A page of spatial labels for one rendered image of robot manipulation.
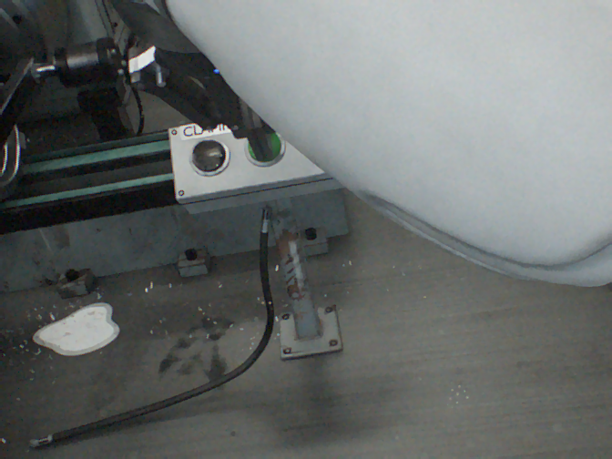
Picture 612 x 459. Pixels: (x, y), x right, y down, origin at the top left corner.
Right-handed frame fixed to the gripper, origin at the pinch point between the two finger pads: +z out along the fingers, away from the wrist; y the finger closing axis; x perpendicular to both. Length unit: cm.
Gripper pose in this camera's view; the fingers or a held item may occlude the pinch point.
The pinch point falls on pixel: (257, 128)
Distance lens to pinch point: 56.6
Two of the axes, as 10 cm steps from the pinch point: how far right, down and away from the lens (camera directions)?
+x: 1.5, 9.6, -2.5
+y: -9.8, 1.7, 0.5
